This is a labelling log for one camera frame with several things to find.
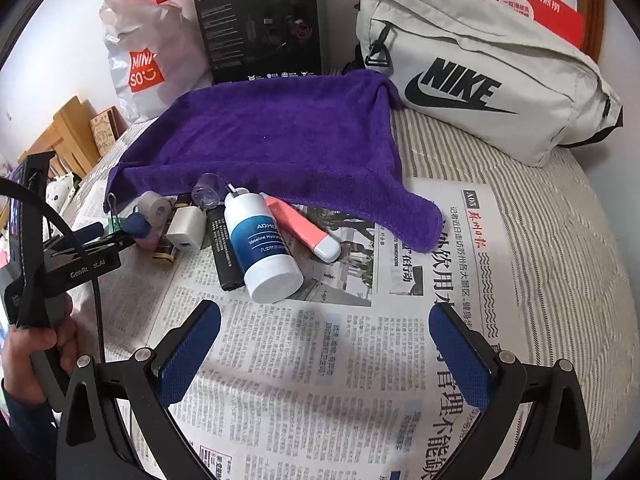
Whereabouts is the left hand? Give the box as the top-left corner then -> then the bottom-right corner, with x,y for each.
2,295 -> 78,405

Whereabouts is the newspaper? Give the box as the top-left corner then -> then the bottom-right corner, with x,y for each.
100,179 -> 526,479

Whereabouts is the white usb charger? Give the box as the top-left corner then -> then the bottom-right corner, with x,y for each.
166,206 -> 206,252

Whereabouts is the striped bed cover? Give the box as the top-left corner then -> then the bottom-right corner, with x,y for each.
64,106 -> 637,461

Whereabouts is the green binder clip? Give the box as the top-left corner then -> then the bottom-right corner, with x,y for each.
106,193 -> 122,234

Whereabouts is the black headset box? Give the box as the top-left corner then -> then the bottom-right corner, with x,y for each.
194,0 -> 328,84

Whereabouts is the clear plastic cap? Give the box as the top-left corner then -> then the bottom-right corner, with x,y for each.
191,172 -> 228,210

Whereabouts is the black lighter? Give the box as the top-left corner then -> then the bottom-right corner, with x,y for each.
206,205 -> 244,292

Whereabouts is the blue pink eraser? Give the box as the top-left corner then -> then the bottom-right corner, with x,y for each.
122,212 -> 162,252

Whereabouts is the white Nike bag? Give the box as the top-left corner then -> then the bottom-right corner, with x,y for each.
356,0 -> 623,167

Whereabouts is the purple towel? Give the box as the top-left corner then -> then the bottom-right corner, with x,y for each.
106,70 -> 444,252

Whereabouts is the white Miniso bag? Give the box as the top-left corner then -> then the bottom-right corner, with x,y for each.
99,0 -> 213,122

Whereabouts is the wooden furniture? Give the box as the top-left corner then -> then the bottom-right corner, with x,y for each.
17,96 -> 100,179

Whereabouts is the black cable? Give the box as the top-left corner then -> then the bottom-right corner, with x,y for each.
0,176 -> 106,363

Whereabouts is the white tape roll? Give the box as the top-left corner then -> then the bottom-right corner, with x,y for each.
137,191 -> 172,226

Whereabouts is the white blue lotion bottle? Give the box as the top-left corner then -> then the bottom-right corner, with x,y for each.
224,184 -> 304,304

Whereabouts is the patterned brown book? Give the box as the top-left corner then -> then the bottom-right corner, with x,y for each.
89,106 -> 127,157

